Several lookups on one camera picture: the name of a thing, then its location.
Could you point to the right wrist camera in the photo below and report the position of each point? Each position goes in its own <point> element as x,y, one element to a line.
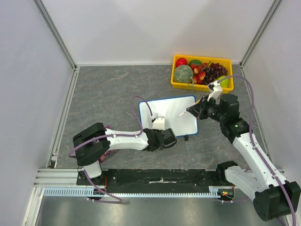
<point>215,90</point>

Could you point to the blue framed whiteboard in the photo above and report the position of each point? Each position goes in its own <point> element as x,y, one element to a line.
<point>170,108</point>

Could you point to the red apple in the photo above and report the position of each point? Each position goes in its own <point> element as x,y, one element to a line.
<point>181,61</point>

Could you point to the white orange marker pen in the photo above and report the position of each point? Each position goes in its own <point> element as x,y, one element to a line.
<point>184,113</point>

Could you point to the green round fruit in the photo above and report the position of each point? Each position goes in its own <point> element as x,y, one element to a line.
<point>195,62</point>

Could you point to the yellow plastic fruit bin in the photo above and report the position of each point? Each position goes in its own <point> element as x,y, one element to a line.
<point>190,86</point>

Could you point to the green pear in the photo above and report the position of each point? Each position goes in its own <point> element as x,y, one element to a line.
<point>224,81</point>

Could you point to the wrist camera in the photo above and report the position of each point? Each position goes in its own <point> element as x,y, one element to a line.
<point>215,90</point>
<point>158,123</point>

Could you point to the purple snack bag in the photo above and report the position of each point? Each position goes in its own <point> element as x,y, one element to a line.
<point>106,155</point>

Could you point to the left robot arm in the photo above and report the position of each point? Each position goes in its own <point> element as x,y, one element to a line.
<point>92,143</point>

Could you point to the white slotted cable duct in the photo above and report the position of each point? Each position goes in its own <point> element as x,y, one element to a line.
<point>92,192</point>

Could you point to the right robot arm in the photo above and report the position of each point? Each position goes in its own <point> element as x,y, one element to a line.
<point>273,196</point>

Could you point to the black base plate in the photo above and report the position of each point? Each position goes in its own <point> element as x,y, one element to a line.
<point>160,180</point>

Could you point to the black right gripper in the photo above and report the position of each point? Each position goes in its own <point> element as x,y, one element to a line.
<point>201,111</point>

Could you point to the green netted melon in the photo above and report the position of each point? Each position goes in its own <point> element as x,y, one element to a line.
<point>183,74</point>

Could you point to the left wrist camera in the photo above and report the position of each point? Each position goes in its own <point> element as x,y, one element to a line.
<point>158,123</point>

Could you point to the dark purple grape bunch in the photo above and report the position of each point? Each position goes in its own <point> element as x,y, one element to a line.
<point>213,72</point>

